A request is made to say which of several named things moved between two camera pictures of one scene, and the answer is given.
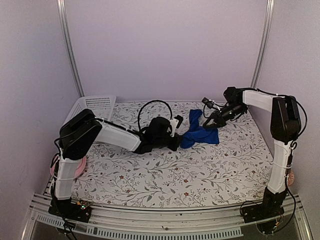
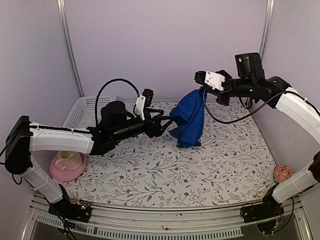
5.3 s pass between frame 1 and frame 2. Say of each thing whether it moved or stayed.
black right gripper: moved
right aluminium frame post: stayed
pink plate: stayed
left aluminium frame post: stayed
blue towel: moved
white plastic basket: stayed
